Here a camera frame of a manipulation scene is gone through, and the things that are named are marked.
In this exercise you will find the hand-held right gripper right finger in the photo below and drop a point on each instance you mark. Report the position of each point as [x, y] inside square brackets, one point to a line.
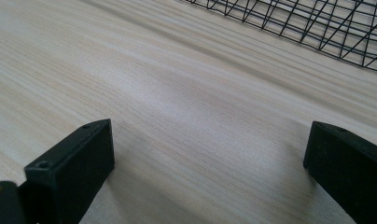
[348, 168]

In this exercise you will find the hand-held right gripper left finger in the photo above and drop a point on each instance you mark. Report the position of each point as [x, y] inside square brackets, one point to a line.
[74, 168]

